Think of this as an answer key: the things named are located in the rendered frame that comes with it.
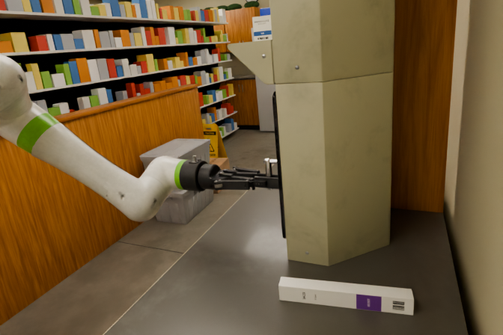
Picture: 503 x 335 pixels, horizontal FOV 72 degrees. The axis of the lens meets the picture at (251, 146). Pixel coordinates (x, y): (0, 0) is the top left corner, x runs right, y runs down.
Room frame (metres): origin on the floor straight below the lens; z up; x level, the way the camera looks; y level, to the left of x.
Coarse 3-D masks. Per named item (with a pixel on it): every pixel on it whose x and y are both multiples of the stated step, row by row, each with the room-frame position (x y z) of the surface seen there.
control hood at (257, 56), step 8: (264, 40) 0.83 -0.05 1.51; (232, 48) 0.86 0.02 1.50; (240, 48) 0.85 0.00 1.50; (248, 48) 0.84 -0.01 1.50; (256, 48) 0.83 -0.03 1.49; (264, 48) 0.82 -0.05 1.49; (272, 48) 0.82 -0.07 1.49; (240, 56) 0.85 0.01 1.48; (248, 56) 0.84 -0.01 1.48; (256, 56) 0.83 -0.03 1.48; (264, 56) 0.82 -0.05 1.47; (272, 56) 0.82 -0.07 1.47; (248, 64) 0.84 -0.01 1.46; (256, 64) 0.83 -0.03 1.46; (264, 64) 0.82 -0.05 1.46; (272, 64) 0.82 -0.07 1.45; (256, 72) 0.83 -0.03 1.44; (264, 72) 0.82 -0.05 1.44; (272, 72) 0.82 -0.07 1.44; (264, 80) 0.83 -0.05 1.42; (272, 80) 0.82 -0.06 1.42
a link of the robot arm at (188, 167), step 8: (192, 160) 0.99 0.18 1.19; (200, 160) 0.98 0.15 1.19; (184, 168) 0.96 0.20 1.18; (192, 168) 0.95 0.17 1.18; (200, 168) 0.96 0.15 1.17; (184, 176) 0.95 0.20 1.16; (192, 176) 0.94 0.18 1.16; (184, 184) 0.95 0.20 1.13; (192, 184) 0.94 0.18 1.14; (200, 192) 0.98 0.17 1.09
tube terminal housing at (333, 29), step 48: (288, 0) 0.80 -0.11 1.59; (336, 0) 0.78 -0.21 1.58; (384, 0) 0.83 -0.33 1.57; (288, 48) 0.80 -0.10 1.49; (336, 48) 0.78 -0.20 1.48; (384, 48) 0.83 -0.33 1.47; (288, 96) 0.80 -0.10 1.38; (336, 96) 0.78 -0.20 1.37; (384, 96) 0.83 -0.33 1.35; (288, 144) 0.81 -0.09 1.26; (336, 144) 0.78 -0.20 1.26; (384, 144) 0.83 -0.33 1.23; (288, 192) 0.81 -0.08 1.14; (336, 192) 0.78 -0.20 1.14; (384, 192) 0.83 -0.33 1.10; (288, 240) 0.81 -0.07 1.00; (336, 240) 0.78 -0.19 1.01; (384, 240) 0.83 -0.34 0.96
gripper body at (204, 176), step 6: (204, 168) 0.95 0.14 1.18; (210, 168) 0.94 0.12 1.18; (216, 168) 0.96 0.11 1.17; (204, 174) 0.93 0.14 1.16; (210, 174) 0.94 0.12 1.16; (216, 174) 0.94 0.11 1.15; (198, 180) 0.94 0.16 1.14; (204, 180) 0.93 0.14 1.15; (210, 180) 0.92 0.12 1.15; (216, 180) 0.91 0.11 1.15; (204, 186) 0.93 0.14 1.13; (210, 186) 0.93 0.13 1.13
